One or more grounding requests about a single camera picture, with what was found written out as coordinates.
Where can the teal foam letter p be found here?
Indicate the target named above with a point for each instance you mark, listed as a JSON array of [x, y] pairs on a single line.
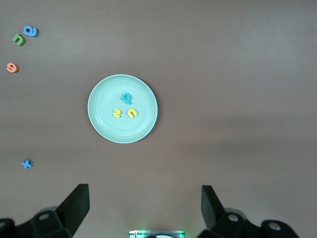
[[129, 102]]

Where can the light green plate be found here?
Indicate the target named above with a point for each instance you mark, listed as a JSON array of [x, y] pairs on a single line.
[[138, 129]]

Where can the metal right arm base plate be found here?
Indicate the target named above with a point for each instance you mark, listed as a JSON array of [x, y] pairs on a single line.
[[133, 234]]

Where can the yellow foam letter u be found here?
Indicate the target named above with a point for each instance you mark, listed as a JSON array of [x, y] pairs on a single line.
[[135, 112]]

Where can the yellow foam letter s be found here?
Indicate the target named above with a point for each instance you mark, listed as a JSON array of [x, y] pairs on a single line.
[[117, 113]]

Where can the green foam letter u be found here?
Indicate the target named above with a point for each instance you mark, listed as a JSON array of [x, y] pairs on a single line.
[[22, 41]]

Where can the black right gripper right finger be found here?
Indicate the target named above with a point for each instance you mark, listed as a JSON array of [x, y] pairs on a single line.
[[213, 210]]

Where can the blue foam letter a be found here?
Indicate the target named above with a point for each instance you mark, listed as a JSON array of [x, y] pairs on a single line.
[[35, 32]]

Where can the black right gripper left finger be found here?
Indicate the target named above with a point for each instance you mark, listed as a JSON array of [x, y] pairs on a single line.
[[74, 205]]

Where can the blue foam letter x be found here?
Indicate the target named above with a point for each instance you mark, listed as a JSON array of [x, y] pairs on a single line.
[[27, 164]]

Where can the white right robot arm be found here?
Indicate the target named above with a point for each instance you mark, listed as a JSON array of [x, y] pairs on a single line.
[[163, 236]]

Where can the orange foam letter e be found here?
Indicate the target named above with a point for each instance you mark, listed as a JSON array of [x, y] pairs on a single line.
[[15, 70]]

